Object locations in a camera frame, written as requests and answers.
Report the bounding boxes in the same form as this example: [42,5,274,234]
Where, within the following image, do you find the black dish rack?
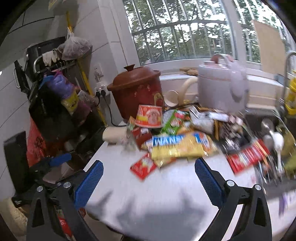
[13,37,91,125]

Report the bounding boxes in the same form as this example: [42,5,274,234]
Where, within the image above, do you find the green snack bag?
[161,109,189,136]

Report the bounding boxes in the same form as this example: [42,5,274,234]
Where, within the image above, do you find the red instant noodle cup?
[135,105,163,128]

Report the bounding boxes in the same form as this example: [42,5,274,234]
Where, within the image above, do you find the cream mug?
[164,90,179,108]

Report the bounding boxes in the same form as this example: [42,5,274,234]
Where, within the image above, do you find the wooden cutting board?
[252,20,286,75]

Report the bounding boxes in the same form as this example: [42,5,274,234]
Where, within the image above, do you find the yellow gas pipe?
[66,11,107,126]

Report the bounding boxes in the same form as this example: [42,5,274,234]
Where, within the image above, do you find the red clay cooking pot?
[107,65,164,121]

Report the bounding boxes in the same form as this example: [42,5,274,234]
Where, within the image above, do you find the white wall power strip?
[95,81,110,95]

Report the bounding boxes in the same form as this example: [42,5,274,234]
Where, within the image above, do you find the purple plastic bag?
[43,71,75,99]

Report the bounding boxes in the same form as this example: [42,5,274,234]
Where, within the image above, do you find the small red sauce packet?
[130,153,157,181]

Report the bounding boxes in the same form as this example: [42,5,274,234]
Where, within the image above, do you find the red long snack wrapper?
[226,139,270,174]

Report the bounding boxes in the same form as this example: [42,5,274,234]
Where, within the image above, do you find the white ladle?
[263,131,284,175]

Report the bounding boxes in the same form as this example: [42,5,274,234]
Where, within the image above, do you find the white paper cup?
[102,126,127,144]

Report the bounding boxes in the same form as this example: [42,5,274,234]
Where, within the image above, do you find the white pink electric pot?
[178,53,250,114]

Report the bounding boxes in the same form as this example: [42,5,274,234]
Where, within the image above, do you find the yellow blue snack wrapper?
[142,132,218,161]

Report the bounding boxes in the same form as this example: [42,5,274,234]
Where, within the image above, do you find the clear bag dried goods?
[57,33,92,61]

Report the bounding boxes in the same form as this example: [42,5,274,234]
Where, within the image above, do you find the red plastic bag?
[26,118,46,167]

